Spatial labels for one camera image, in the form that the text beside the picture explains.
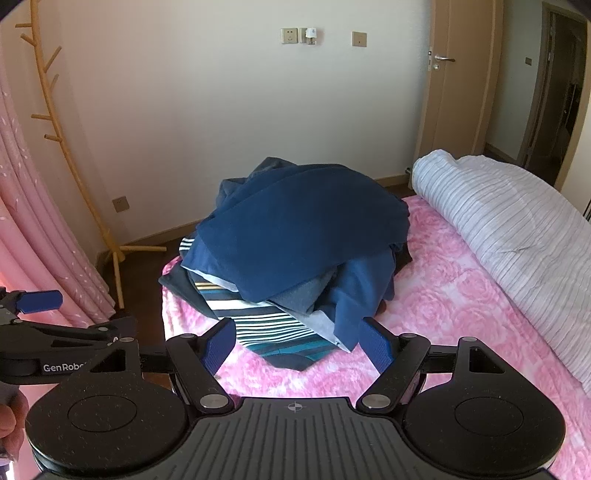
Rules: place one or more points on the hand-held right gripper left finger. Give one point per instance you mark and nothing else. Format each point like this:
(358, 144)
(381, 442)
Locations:
(219, 346)

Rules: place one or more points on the wooden door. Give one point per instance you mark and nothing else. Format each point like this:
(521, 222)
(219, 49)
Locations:
(457, 92)

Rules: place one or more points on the white striped duvet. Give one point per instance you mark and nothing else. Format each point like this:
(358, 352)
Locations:
(508, 221)

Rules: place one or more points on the slate blue garment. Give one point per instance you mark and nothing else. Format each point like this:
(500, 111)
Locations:
(231, 189)

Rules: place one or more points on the dark grey garment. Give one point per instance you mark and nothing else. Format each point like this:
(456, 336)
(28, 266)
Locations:
(184, 286)

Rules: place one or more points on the white plug-in device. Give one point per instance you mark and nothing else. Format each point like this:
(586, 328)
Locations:
(309, 34)

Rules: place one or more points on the teal striped shirt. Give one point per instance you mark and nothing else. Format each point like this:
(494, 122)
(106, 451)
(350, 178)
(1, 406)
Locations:
(268, 327)

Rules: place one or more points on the person's left hand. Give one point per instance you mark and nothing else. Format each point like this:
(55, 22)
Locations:
(11, 415)

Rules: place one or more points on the blue shirt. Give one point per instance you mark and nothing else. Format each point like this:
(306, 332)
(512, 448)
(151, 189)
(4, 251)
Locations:
(364, 286)

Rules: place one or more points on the wooden coat rack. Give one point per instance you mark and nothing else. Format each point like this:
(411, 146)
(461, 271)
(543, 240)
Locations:
(76, 152)

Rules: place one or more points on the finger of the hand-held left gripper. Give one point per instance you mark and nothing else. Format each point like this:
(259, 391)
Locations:
(60, 331)
(39, 301)

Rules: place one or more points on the dark blue pants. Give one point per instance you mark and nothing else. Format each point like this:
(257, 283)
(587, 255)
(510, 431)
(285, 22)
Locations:
(295, 217)

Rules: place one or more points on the pink curtain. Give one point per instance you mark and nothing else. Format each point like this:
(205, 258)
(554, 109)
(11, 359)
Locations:
(27, 230)

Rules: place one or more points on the beige wall socket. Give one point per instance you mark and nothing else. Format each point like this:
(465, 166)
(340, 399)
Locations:
(288, 35)
(120, 204)

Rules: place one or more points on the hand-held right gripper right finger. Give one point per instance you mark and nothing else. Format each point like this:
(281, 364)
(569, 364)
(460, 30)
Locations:
(376, 344)

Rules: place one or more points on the pink floral blanket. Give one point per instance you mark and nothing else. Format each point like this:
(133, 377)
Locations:
(461, 300)

